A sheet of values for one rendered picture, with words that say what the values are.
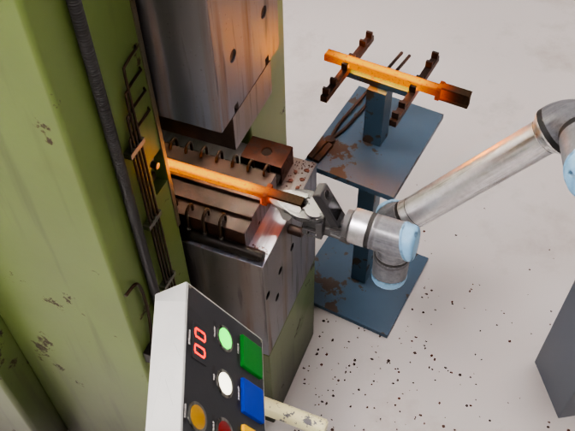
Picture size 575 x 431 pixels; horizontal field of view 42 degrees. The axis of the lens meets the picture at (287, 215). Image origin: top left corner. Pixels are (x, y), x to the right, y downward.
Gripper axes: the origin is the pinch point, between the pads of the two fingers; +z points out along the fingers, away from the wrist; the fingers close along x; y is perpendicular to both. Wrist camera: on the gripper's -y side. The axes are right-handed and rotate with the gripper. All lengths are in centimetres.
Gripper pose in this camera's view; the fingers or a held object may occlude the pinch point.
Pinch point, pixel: (275, 196)
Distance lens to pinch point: 187.3
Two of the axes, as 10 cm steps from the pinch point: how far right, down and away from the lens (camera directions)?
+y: 0.1, 6.3, 7.7
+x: 3.8, -7.2, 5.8
